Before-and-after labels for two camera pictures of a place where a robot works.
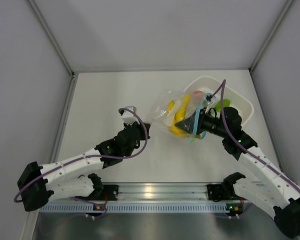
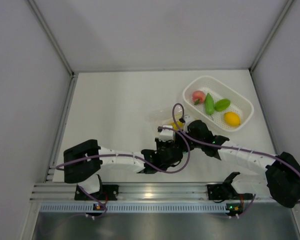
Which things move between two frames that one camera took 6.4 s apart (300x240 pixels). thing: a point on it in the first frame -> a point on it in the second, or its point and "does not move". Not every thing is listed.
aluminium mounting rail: (162, 191) does not move
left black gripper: (141, 129) -> (158, 142)
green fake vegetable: (226, 102) does not move
